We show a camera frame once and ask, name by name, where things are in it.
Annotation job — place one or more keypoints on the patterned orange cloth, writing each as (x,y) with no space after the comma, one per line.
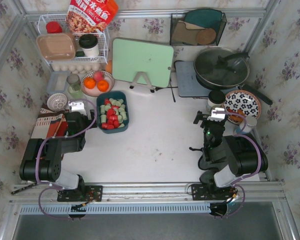
(48,123)

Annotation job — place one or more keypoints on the orange fruit left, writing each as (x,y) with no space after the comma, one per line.
(89,83)

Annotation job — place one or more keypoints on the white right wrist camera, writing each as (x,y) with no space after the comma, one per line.
(217,114)

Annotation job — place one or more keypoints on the white wire rack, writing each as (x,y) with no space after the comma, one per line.
(103,39)

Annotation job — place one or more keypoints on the green glass jar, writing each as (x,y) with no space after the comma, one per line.
(74,88)

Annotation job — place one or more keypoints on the green cutting board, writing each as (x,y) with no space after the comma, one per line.
(129,57)

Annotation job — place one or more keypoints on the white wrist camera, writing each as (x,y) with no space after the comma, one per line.
(217,114)
(77,106)

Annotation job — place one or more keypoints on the red snack bag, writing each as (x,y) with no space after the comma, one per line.
(90,16)

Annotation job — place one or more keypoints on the orange fruit right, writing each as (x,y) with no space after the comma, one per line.
(103,85)

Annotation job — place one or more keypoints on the teal plate in organizer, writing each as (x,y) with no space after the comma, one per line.
(207,18)

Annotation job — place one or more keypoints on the black frying pan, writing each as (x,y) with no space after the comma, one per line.
(220,68)

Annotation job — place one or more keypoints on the fruit bowl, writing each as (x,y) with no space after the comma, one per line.
(95,92)

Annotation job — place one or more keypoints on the white strainer basket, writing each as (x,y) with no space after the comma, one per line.
(57,102)

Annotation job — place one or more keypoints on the round cork coaster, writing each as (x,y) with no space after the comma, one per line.
(206,36)

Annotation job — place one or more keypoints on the orange behind board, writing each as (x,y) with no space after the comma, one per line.
(109,67)

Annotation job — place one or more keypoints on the egg carton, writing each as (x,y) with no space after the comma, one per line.
(76,68)

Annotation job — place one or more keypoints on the black-lid white jar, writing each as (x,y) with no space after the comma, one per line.
(215,98)

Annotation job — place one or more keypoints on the white bottle grey cap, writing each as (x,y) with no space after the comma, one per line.
(246,125)

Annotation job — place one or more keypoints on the black mesh organizer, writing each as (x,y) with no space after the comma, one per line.
(184,34)

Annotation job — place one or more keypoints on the teal storage basket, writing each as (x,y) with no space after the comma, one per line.
(109,105)

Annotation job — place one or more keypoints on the red apple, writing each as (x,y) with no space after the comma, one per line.
(98,76)

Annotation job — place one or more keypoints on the clear food container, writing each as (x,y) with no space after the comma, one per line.
(57,82)

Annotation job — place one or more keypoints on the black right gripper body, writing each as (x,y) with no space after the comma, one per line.
(205,122)

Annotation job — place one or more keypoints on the orange fruit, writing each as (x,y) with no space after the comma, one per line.
(103,85)
(89,83)

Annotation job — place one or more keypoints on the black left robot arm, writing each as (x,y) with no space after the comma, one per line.
(42,159)

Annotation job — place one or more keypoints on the grey induction cooker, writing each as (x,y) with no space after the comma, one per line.
(188,86)

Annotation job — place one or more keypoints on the beige plastic tray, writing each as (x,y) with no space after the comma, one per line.
(57,46)

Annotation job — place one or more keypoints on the red lid jar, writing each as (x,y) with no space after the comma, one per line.
(53,27)

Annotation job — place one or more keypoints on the white black-lid coffee cup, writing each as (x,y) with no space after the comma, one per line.
(89,44)

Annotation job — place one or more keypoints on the green capsule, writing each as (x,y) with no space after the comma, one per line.
(124,115)

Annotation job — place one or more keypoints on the floral blue plate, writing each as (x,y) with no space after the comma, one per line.
(242,102)

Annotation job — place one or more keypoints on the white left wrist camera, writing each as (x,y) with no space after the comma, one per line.
(77,106)

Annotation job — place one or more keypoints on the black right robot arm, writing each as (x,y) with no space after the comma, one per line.
(229,154)

